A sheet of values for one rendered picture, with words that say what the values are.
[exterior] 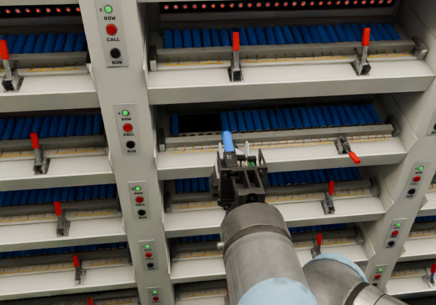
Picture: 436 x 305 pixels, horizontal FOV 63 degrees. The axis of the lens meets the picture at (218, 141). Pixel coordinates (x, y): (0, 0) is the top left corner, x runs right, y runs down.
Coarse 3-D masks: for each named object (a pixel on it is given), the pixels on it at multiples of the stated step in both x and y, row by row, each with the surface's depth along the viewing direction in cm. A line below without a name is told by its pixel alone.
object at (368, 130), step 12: (252, 132) 85; (264, 132) 85; (276, 132) 85; (288, 132) 85; (300, 132) 86; (312, 132) 86; (324, 132) 86; (336, 132) 86; (348, 132) 86; (360, 132) 87; (372, 132) 87; (384, 132) 88; (168, 144) 83; (180, 144) 83; (192, 144) 84; (204, 144) 84; (216, 144) 84; (312, 144) 86
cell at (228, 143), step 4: (224, 132) 71; (228, 132) 71; (224, 136) 70; (228, 136) 70; (224, 140) 69; (228, 140) 69; (224, 144) 69; (228, 144) 68; (232, 144) 69; (224, 148) 68; (228, 148) 68; (232, 148) 68
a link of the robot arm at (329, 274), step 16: (320, 256) 55; (336, 256) 54; (304, 272) 53; (320, 272) 52; (336, 272) 51; (352, 272) 52; (320, 288) 49; (336, 288) 49; (352, 288) 48; (368, 288) 48; (320, 304) 48; (336, 304) 47; (352, 304) 46; (368, 304) 46; (384, 304) 45; (400, 304) 45
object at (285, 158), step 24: (384, 96) 94; (168, 120) 90; (384, 120) 92; (288, 144) 86; (360, 144) 87; (384, 144) 87; (408, 144) 85; (168, 168) 81; (192, 168) 81; (288, 168) 86; (312, 168) 87
